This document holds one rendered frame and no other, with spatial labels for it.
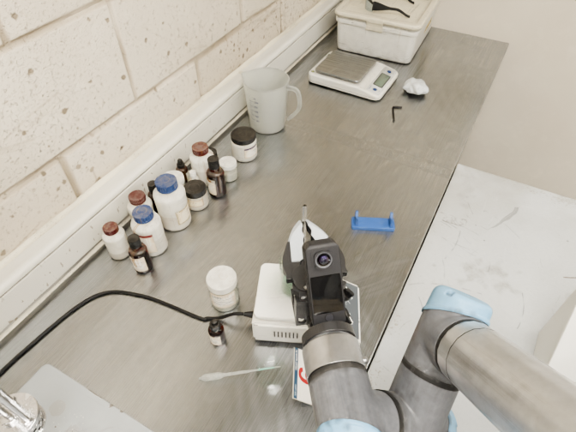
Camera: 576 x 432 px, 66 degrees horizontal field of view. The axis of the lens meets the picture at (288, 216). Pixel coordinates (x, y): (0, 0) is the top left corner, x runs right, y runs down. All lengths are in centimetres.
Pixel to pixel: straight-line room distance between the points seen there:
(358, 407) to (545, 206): 85
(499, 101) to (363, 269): 129
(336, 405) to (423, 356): 12
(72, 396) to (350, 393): 53
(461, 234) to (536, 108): 108
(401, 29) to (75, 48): 107
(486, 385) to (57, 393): 70
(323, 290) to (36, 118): 61
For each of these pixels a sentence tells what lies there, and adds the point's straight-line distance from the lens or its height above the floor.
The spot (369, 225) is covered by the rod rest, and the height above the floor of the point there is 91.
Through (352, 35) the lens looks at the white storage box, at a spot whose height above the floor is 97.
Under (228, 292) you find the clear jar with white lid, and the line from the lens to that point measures 87.
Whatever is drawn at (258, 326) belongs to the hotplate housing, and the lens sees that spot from 83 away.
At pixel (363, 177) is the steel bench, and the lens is 119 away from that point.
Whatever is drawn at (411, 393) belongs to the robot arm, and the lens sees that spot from 59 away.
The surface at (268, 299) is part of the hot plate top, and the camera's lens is 83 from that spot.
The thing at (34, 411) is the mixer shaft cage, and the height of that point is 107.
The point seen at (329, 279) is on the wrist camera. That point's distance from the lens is 58.
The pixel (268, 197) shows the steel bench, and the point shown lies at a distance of 112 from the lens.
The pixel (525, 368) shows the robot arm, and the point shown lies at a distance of 46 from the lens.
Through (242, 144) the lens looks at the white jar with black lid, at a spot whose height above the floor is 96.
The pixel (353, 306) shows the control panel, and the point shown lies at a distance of 89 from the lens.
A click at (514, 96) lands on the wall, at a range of 209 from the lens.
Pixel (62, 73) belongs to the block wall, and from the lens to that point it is 95.
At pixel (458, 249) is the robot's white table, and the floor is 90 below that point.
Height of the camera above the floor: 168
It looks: 47 degrees down
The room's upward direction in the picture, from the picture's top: straight up
